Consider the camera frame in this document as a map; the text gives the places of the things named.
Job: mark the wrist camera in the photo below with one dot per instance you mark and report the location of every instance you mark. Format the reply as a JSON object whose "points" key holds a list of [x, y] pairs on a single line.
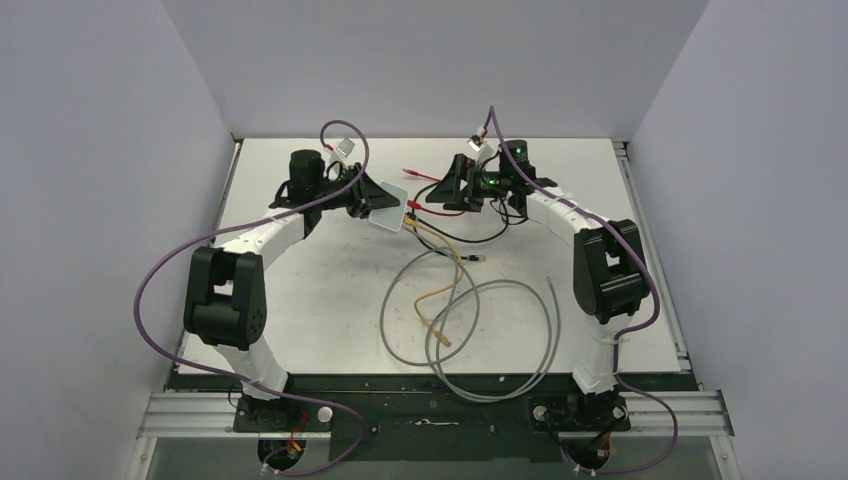
{"points": [[342, 150], [479, 144]]}

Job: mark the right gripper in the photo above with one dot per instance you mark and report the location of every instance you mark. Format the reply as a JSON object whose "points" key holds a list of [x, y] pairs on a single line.
{"points": [[448, 192]]}

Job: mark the aluminium rail frame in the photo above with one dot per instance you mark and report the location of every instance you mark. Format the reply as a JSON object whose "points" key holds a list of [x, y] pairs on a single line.
{"points": [[328, 295]]}

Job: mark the white network switch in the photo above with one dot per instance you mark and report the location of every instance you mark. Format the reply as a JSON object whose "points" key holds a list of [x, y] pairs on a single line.
{"points": [[390, 211]]}

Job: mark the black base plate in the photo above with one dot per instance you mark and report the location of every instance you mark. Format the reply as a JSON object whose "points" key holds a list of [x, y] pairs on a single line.
{"points": [[386, 420]]}

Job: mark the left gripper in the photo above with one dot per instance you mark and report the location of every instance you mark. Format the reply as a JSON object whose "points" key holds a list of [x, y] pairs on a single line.
{"points": [[366, 195]]}

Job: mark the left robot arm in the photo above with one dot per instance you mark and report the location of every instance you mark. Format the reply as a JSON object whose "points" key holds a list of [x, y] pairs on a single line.
{"points": [[226, 303]]}

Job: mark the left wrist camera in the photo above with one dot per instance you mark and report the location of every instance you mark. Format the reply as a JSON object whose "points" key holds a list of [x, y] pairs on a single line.
{"points": [[342, 150]]}

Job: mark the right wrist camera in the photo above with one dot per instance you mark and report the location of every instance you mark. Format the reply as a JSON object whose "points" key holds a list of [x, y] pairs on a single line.
{"points": [[479, 144]]}

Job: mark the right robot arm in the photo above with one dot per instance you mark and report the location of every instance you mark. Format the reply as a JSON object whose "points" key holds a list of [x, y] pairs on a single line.
{"points": [[607, 281]]}

